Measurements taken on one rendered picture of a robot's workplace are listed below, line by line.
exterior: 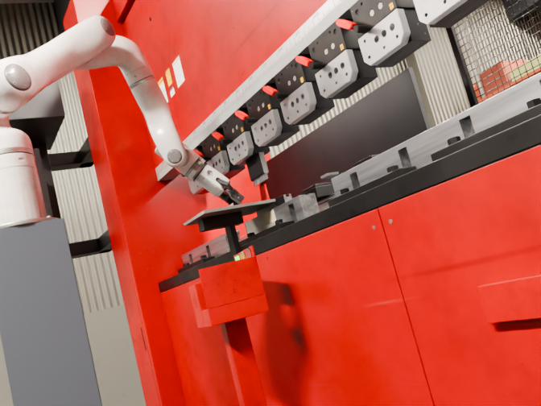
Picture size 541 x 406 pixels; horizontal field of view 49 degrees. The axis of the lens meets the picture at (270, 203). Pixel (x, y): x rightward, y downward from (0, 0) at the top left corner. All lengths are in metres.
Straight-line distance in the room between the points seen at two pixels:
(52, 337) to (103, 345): 3.27
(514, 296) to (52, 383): 0.99
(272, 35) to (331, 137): 0.78
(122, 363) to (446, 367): 3.65
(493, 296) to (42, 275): 0.98
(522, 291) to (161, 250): 1.94
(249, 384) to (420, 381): 0.49
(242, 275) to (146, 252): 1.22
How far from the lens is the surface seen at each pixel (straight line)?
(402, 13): 1.46
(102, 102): 2.92
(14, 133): 1.60
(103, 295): 4.77
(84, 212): 4.85
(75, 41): 1.85
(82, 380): 1.48
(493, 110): 1.29
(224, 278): 1.58
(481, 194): 1.17
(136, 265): 2.74
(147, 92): 2.00
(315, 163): 2.65
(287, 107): 1.82
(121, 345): 4.75
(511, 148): 1.12
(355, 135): 2.42
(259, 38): 1.95
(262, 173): 2.04
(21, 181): 1.56
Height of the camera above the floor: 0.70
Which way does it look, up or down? 8 degrees up
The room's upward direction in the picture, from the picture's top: 15 degrees counter-clockwise
